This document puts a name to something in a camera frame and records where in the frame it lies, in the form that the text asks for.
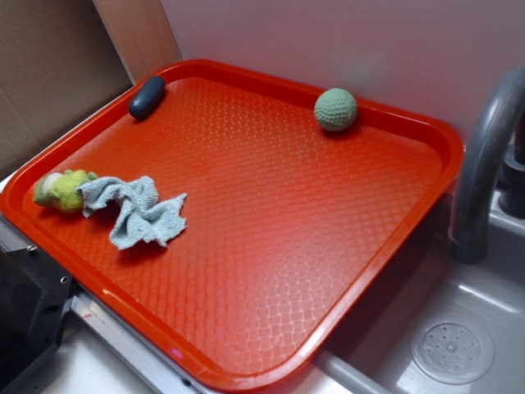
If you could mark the dark plastic pickle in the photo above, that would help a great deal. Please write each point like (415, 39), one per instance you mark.
(147, 98)

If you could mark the orange plastic tray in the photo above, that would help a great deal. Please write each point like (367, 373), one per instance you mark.
(287, 225)

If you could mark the green knitted ball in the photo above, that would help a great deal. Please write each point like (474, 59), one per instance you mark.
(335, 110)

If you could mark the light blue cloth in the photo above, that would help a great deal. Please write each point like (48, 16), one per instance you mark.
(142, 216)

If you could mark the green plush toy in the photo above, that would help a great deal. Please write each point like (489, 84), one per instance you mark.
(59, 190)

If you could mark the grey toy sink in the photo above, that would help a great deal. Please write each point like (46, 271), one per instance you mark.
(370, 350)

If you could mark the round sink drain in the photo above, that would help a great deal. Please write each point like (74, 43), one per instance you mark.
(452, 349)

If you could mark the brown cardboard panel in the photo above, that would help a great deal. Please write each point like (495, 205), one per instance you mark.
(58, 66)

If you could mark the grey toy faucet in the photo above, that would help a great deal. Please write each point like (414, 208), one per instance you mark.
(480, 171)

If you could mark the black metal bracket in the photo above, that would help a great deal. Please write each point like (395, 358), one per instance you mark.
(35, 297)

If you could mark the dark faucet handle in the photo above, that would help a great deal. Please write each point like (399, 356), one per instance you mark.
(511, 198)

